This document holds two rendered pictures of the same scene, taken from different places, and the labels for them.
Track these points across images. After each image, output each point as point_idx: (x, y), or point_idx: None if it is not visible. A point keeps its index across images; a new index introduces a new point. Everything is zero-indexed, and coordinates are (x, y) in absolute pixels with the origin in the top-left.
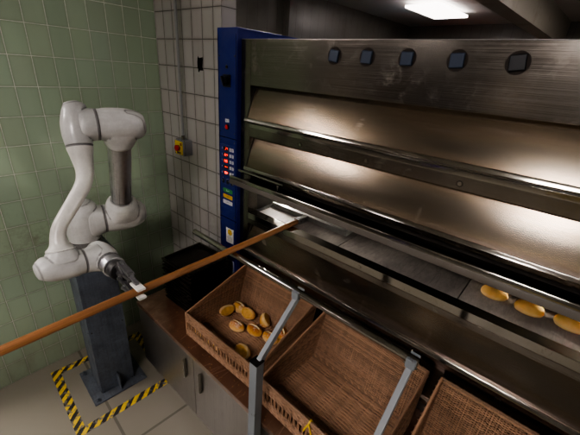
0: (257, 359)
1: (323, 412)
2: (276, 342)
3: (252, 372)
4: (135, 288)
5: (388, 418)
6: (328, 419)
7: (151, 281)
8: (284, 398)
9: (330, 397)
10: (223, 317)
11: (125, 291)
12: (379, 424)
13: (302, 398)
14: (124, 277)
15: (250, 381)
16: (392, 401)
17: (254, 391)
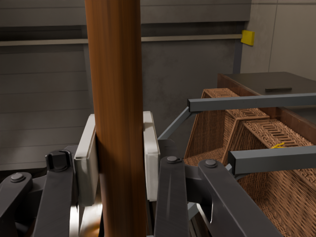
0: (230, 165)
1: (313, 197)
2: None
3: (250, 154)
4: (87, 124)
5: (169, 126)
6: (307, 188)
7: (103, 216)
8: (296, 173)
9: (312, 220)
10: None
11: (264, 232)
12: (174, 122)
13: None
14: (53, 225)
15: (276, 153)
16: (161, 135)
17: (285, 148)
